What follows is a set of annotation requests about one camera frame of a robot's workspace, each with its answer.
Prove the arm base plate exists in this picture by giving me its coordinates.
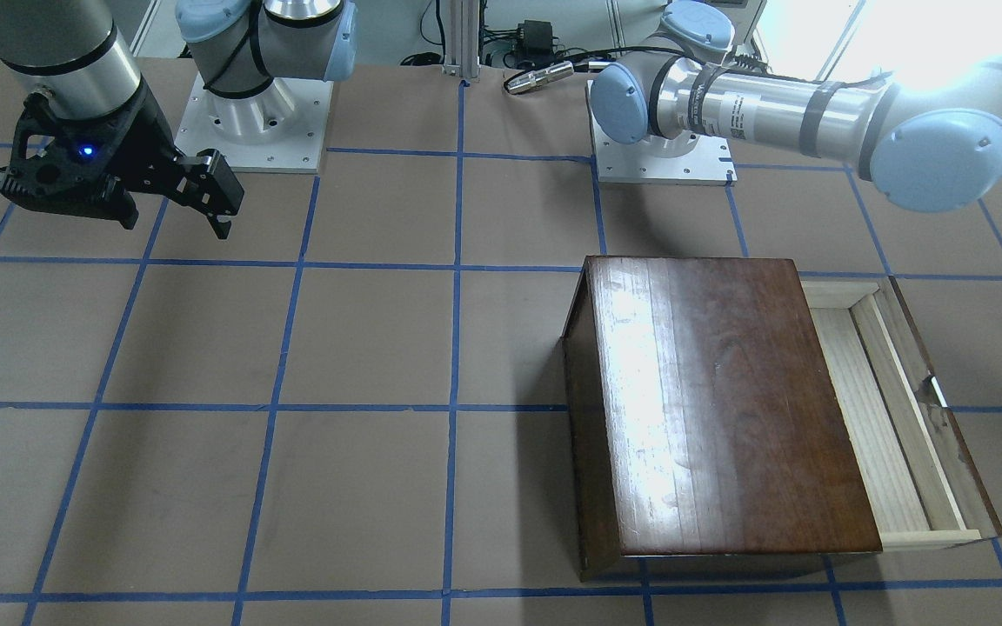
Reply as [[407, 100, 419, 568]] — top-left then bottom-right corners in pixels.
[[175, 76, 336, 175], [590, 120, 738, 186]]

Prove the aluminium frame post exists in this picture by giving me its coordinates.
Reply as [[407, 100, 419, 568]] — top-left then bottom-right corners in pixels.
[[435, 0, 482, 83]]

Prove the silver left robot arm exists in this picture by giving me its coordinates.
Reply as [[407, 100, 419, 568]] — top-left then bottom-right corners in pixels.
[[589, 1, 1002, 211]]

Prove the black power adapter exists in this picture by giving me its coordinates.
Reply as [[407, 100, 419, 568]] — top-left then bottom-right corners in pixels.
[[516, 20, 554, 58]]

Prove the light wood drawer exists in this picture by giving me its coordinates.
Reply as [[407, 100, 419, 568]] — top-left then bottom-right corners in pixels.
[[802, 277, 1002, 552]]

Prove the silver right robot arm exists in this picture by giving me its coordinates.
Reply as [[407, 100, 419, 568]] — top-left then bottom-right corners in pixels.
[[0, 1, 357, 239]]

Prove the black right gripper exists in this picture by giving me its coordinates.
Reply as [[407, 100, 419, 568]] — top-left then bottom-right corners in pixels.
[[0, 82, 245, 239]]

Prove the dark wooden drawer box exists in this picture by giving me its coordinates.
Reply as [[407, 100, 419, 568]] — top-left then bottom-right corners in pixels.
[[561, 255, 884, 582]]

